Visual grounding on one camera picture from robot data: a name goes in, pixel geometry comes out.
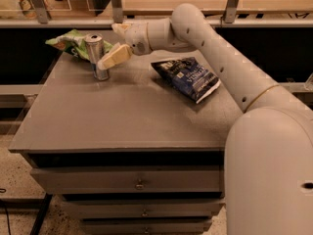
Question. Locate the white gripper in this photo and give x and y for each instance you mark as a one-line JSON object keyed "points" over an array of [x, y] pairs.
{"points": [[137, 37]]}

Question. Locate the silver redbull can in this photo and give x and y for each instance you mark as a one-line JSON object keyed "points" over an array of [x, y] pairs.
{"points": [[95, 49]]}

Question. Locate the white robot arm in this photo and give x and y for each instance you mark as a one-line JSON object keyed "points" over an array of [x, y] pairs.
{"points": [[269, 149]]}

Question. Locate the green chip bag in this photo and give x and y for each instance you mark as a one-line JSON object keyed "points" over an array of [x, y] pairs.
{"points": [[72, 42]]}

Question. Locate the blue chip bag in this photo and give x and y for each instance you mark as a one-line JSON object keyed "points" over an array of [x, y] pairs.
{"points": [[188, 77]]}

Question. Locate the colourful package behind glass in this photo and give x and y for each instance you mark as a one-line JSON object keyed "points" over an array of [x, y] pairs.
{"points": [[17, 9]]}

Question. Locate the grey drawer cabinet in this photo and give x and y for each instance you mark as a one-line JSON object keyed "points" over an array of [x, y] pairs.
{"points": [[132, 119]]}

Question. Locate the top grey drawer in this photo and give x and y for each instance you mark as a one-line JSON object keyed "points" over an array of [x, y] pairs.
{"points": [[128, 179]]}

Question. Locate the grey drawer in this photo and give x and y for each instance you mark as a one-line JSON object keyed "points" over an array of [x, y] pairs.
{"points": [[146, 226], [142, 208], [128, 179]]}

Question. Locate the bottom grey drawer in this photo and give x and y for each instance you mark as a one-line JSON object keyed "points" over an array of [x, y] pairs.
{"points": [[146, 226]]}

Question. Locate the middle grey drawer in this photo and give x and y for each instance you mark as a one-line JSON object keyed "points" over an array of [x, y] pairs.
{"points": [[142, 208]]}

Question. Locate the grey metal rail frame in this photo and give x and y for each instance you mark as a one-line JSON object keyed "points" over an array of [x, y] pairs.
{"points": [[83, 14]]}

